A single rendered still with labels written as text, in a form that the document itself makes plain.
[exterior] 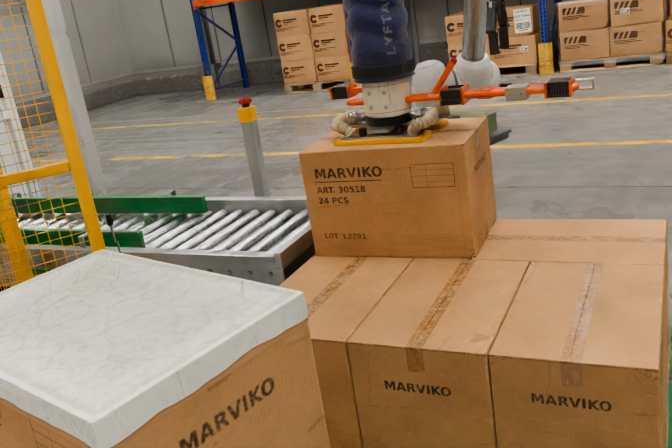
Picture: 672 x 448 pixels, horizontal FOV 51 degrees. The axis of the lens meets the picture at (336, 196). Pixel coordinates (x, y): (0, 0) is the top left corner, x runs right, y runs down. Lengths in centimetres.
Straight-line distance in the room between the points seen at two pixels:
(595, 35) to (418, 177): 725
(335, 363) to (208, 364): 104
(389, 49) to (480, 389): 116
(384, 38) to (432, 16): 898
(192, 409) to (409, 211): 153
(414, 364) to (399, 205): 68
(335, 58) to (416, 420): 896
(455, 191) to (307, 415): 130
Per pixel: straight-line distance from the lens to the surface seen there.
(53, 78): 284
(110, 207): 380
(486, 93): 243
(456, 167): 236
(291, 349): 119
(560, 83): 237
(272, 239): 294
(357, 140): 251
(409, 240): 250
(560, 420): 195
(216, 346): 107
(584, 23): 952
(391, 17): 246
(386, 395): 207
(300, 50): 1097
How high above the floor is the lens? 149
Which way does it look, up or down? 16 degrees down
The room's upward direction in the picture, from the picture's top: 9 degrees counter-clockwise
